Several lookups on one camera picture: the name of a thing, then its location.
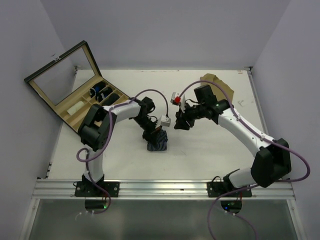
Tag olive tan underwear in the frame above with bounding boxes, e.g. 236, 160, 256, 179
200, 73, 234, 101

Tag black compartment storage box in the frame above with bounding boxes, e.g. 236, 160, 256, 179
24, 40, 129, 132

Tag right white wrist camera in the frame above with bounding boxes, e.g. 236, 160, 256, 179
170, 92, 186, 113

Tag black white rolled underwear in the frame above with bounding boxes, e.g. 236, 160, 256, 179
95, 87, 113, 103

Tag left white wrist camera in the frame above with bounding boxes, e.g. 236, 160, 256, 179
157, 115, 171, 127

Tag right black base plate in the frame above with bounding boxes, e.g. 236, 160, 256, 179
206, 181, 253, 198

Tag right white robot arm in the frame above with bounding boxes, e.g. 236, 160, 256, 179
170, 85, 292, 197

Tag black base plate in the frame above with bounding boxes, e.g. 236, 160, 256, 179
74, 181, 120, 198
206, 181, 253, 198

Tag black blue rolled underwear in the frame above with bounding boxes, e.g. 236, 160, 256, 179
89, 81, 106, 98

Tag aluminium front rail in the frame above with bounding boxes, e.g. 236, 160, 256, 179
31, 178, 296, 201

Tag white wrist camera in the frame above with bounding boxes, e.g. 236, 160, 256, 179
157, 115, 171, 127
170, 92, 186, 113

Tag navy striped underwear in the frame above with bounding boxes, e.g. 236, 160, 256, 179
146, 130, 168, 152

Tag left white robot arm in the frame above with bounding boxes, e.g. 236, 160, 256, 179
76, 97, 162, 197

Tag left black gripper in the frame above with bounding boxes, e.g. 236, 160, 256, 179
132, 116, 162, 148

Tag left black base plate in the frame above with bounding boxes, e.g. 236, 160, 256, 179
74, 181, 120, 198

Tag white rolled cloth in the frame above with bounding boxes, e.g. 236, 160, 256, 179
67, 101, 85, 116

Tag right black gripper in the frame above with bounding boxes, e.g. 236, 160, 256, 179
174, 101, 206, 130

